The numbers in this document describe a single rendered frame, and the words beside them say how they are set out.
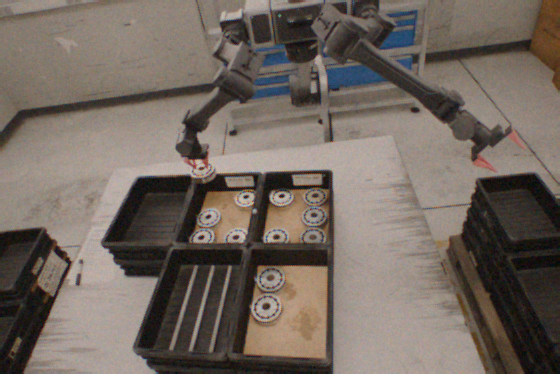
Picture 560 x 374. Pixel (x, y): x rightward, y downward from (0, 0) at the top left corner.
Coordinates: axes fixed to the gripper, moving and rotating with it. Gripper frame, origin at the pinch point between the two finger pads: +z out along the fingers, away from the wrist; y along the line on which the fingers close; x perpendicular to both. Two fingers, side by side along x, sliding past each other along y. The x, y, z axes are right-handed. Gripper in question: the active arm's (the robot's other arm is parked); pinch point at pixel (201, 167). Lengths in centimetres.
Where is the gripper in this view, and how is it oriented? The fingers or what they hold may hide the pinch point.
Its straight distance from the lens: 156.6
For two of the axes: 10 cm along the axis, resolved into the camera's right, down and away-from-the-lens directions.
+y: 9.8, -0.5, -1.8
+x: 0.9, -7.1, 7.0
